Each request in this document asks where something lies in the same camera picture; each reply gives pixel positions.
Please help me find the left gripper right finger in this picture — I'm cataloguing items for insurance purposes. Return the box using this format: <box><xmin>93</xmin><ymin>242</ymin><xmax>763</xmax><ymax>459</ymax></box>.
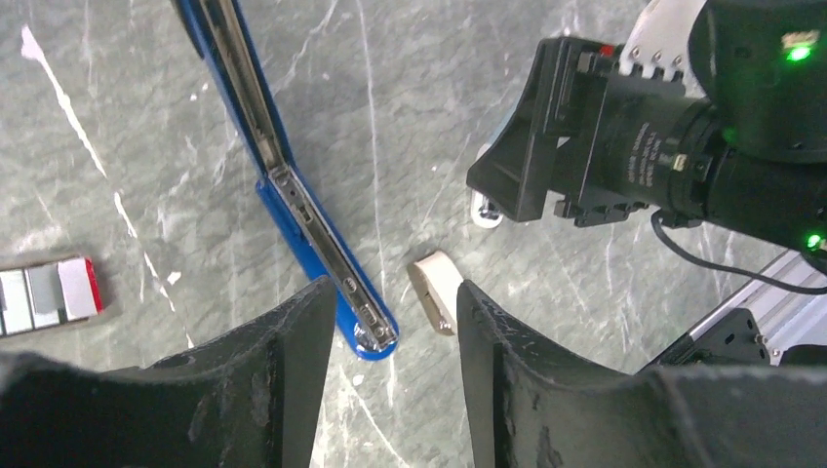
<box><xmin>457</xmin><ymin>281</ymin><xmax>826</xmax><ymax>467</ymax></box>

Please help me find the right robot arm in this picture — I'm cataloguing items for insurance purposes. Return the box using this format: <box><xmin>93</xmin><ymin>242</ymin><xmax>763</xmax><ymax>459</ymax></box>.
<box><xmin>466</xmin><ymin>1</ymin><xmax>826</xmax><ymax>258</ymax></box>

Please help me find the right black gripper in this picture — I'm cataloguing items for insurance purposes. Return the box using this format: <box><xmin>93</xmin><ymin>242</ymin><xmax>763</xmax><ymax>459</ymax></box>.
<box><xmin>466</xmin><ymin>37</ymin><xmax>718</xmax><ymax>227</ymax></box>

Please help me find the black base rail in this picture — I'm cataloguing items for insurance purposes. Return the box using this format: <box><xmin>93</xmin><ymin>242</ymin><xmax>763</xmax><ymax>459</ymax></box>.
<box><xmin>636</xmin><ymin>308</ymin><xmax>827</xmax><ymax>376</ymax></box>

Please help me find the beige small stapler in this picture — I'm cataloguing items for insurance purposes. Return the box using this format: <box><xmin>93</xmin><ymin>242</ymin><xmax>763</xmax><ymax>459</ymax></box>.
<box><xmin>407</xmin><ymin>251</ymin><xmax>463</xmax><ymax>336</ymax></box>

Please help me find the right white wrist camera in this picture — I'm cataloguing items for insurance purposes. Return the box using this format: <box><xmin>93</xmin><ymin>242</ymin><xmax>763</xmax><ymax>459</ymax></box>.
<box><xmin>619</xmin><ymin>0</ymin><xmax>706</xmax><ymax>84</ymax></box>

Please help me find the staple box tray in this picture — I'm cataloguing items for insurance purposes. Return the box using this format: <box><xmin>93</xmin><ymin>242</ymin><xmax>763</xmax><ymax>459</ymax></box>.
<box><xmin>1</xmin><ymin>256</ymin><xmax>104</xmax><ymax>337</ymax></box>

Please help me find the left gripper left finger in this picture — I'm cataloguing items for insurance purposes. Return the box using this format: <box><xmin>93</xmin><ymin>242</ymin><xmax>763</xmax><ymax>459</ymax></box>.
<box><xmin>1</xmin><ymin>278</ymin><xmax>336</xmax><ymax>467</ymax></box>

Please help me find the aluminium frame rail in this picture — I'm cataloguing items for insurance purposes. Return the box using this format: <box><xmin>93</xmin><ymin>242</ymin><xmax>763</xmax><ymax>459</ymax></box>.
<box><xmin>689</xmin><ymin>251</ymin><xmax>826</xmax><ymax>363</ymax></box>

